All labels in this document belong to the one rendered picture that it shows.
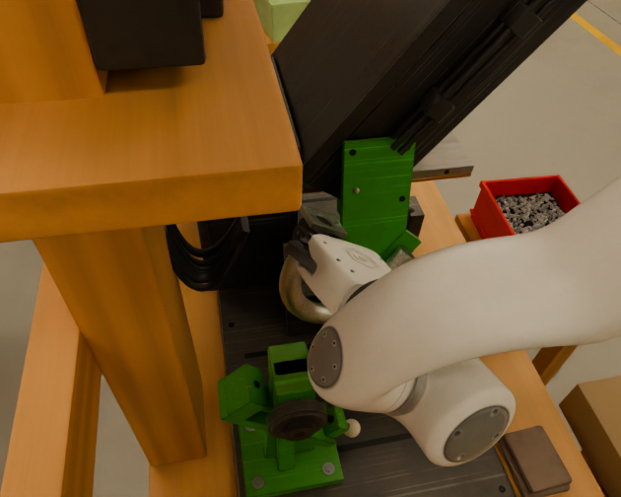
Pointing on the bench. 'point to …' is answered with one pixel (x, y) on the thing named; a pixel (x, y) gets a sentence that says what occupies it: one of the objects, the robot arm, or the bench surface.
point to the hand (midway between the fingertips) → (316, 239)
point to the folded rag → (534, 462)
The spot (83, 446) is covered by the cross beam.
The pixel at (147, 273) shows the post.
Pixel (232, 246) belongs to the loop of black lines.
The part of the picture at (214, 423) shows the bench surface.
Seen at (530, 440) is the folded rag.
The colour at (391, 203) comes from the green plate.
